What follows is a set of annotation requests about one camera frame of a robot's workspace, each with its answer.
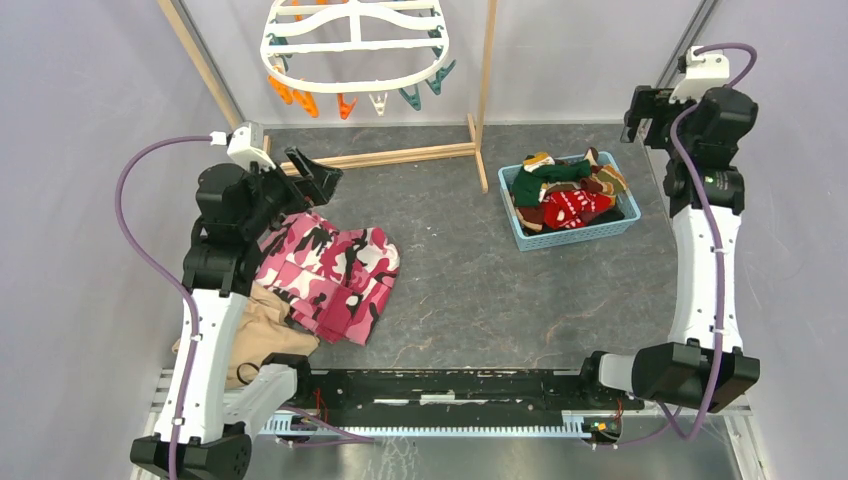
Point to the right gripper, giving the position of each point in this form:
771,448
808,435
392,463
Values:
650,103

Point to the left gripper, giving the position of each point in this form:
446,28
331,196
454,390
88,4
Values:
317,183

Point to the white clothespin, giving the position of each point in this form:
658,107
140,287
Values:
379,102

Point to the white clip hanger frame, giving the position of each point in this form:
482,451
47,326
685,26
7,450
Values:
353,27

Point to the green sock with yellow cuff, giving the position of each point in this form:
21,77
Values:
536,161

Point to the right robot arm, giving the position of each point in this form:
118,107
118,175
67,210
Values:
702,365

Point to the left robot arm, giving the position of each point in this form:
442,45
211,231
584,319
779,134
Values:
198,434

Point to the brown tan socks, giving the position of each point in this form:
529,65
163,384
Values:
603,179

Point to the wooden hanger stand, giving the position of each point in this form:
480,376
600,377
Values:
180,21

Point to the orange clothespin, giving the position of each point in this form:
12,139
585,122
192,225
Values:
345,108
306,101
281,90

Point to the pink camouflage cloth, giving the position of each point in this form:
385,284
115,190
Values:
336,282

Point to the teal clothespin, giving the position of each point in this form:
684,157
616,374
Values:
412,98
435,83

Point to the red white patterned sock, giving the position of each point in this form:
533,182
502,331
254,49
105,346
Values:
574,209

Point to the beige cloth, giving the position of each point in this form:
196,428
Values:
262,331

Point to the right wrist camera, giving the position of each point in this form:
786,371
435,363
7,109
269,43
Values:
701,72

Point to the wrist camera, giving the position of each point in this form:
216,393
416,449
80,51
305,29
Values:
245,148
701,72

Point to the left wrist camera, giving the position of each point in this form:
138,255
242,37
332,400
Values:
245,148

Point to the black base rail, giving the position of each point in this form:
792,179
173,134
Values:
454,398

